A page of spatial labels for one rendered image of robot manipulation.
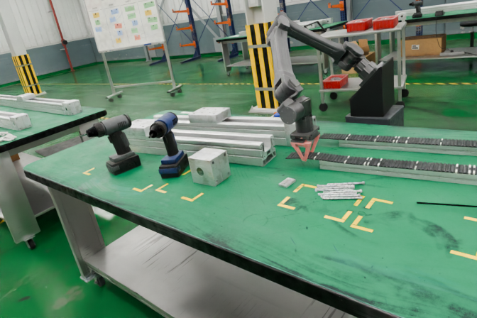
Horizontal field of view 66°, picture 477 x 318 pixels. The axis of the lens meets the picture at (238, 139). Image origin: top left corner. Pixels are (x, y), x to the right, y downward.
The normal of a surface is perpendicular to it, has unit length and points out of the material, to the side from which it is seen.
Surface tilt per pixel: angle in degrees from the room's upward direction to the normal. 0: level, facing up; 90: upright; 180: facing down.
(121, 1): 90
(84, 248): 90
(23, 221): 90
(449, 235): 0
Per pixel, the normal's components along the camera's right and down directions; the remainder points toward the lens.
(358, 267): -0.16, -0.93
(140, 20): -0.33, 0.37
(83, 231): 0.76, 0.10
